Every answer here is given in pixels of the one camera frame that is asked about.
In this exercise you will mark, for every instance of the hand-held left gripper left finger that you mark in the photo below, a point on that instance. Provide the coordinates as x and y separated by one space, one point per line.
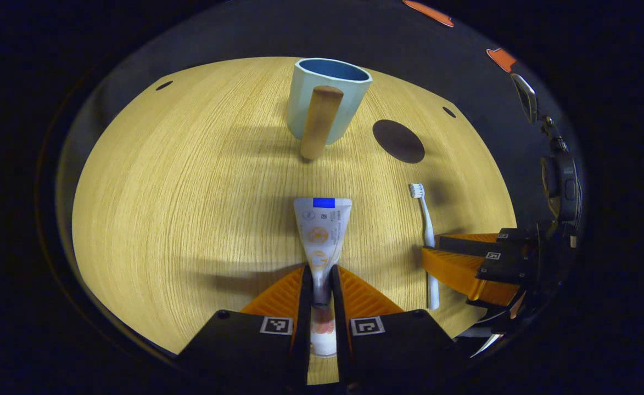
304 329

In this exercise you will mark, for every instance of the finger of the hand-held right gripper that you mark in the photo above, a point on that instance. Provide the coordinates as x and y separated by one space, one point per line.
481 246
505 267

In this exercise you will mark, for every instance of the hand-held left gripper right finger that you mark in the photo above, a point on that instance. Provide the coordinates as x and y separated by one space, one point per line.
339 329

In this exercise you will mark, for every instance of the white toothbrush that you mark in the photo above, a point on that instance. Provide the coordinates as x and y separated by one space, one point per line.
427 225

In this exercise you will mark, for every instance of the white toothpaste tube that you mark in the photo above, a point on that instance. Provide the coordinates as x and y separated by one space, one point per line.
322 230

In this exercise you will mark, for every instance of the black backdrop cloth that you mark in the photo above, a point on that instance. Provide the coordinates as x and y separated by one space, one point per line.
245 33

